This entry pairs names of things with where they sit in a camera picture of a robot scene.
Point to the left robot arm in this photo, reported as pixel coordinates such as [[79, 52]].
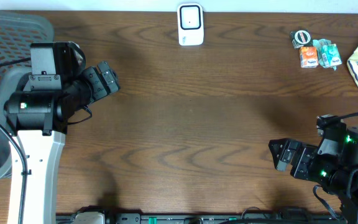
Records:
[[38, 114]]

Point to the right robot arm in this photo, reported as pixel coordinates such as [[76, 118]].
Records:
[[332, 165]]

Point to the teal small snack packet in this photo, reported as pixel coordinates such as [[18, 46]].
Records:
[[329, 56]]

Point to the white barcode scanner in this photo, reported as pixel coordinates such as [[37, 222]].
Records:
[[190, 24]]

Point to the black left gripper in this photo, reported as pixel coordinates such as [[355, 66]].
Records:
[[97, 83]]

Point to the teal long snack packet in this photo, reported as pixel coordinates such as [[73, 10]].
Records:
[[318, 44]]

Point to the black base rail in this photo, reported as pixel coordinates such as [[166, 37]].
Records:
[[249, 215]]

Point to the black plastic mesh basket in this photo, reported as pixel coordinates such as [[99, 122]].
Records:
[[17, 32]]

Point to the orange small snack box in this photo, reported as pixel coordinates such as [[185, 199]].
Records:
[[308, 57]]

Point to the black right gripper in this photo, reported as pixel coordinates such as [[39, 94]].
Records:
[[302, 168]]

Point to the dark green round-label box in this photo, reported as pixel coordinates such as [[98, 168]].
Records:
[[301, 38]]

